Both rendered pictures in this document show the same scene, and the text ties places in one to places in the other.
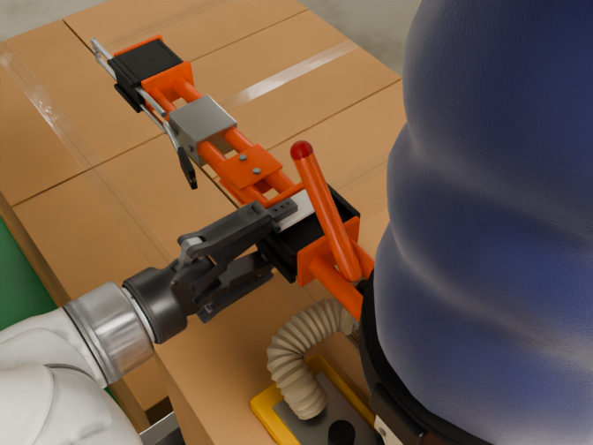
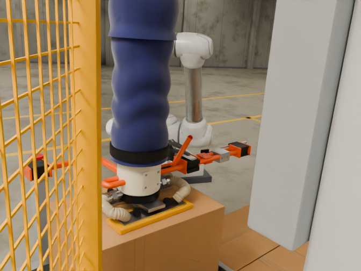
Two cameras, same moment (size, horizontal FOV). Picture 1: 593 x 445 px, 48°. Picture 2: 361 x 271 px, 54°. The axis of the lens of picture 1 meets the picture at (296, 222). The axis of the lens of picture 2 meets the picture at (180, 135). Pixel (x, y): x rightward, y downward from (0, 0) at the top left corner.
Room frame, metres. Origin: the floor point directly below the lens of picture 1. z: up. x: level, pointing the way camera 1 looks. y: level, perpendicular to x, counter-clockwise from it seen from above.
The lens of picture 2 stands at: (0.33, -1.44, 1.64)
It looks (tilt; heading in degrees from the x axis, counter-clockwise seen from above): 17 degrees down; 86
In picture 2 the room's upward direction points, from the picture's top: 4 degrees clockwise
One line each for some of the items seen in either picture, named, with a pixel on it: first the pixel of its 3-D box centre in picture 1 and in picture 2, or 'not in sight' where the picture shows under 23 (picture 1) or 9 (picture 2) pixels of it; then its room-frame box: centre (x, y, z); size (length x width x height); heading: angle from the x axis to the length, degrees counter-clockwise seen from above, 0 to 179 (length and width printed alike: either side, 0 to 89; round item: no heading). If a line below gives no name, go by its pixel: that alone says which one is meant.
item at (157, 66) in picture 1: (154, 72); (239, 149); (0.75, 0.20, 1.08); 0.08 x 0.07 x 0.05; 38
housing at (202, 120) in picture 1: (204, 130); (219, 155); (0.64, 0.12, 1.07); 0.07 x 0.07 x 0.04; 38
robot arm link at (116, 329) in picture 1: (113, 329); not in sight; (0.34, 0.18, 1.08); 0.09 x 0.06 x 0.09; 37
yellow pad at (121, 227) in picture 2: not in sight; (152, 209); (0.33, -0.24, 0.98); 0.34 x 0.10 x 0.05; 38
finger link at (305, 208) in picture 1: (295, 208); (188, 156); (0.48, 0.00, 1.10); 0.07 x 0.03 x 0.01; 127
